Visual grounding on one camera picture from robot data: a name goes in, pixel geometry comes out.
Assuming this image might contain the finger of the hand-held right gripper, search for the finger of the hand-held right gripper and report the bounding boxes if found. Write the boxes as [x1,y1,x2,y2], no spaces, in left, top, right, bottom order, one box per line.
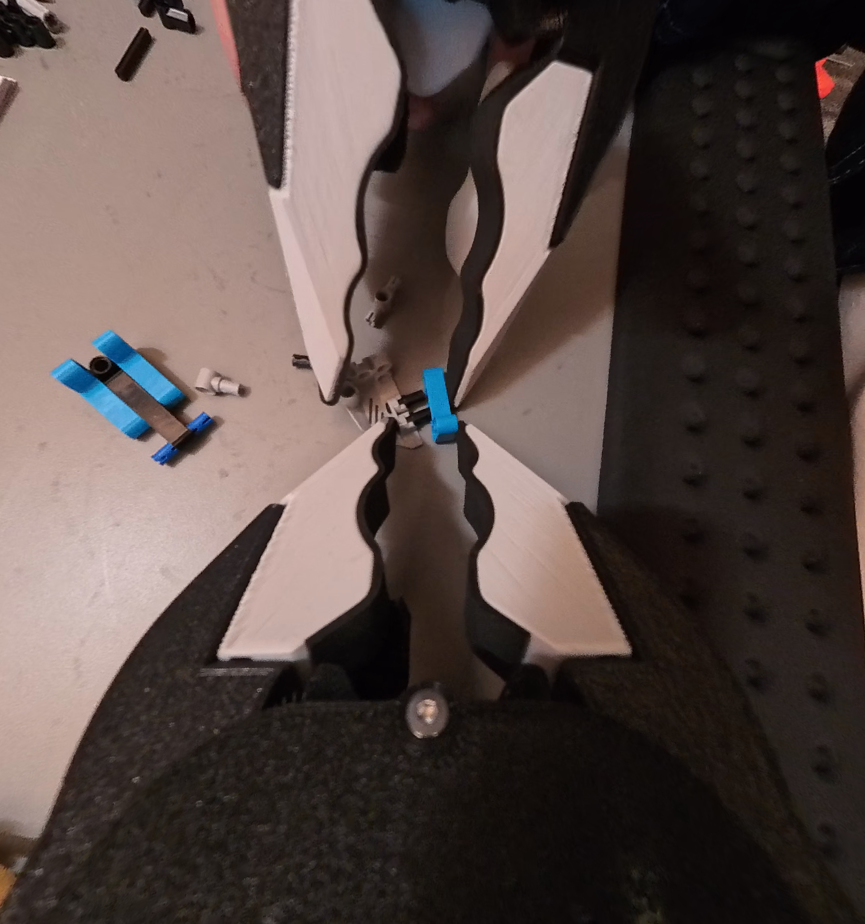
[447,60,596,409]
[268,0,409,405]

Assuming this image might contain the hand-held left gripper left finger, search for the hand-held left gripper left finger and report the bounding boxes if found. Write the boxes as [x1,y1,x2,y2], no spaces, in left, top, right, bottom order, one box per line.
[216,419,413,664]

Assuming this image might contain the black toy rod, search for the black toy rod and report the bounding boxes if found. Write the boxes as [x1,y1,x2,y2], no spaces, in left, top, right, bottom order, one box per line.
[115,27,155,82]

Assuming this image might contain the pile of toy building pieces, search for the pile of toy building pieces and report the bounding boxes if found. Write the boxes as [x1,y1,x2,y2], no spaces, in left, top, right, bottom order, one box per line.
[0,0,199,59]

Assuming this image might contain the black perforated pad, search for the black perforated pad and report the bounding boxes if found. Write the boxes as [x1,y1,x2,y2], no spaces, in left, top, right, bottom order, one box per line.
[597,36,865,924]

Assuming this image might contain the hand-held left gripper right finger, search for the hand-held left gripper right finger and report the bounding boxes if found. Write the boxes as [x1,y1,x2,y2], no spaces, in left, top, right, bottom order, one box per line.
[456,422,633,683]

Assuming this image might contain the blue beam assembly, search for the blue beam assembly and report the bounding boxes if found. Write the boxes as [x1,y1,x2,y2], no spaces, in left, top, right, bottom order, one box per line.
[50,331,213,465]

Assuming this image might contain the grey triangular panel piece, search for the grey triangular panel piece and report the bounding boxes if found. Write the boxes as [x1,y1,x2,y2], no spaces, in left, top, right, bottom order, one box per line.
[346,357,426,450]

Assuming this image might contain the blue angled toy beam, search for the blue angled toy beam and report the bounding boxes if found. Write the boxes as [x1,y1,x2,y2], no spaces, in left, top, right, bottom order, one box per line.
[421,368,458,445]

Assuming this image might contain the small grey connector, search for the small grey connector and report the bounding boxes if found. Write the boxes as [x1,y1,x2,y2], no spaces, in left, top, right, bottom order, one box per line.
[365,276,403,329]

